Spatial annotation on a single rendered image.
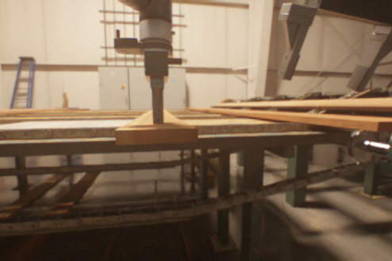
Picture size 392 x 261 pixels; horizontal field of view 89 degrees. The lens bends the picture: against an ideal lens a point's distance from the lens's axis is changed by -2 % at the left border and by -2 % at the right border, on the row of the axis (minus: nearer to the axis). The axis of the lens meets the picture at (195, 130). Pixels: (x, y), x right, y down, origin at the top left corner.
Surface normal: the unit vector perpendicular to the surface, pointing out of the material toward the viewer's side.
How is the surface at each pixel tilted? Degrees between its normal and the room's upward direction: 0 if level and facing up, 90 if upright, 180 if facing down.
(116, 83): 90
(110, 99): 90
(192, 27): 88
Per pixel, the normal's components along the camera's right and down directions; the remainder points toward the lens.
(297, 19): 0.04, 0.50
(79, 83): 0.17, 0.07
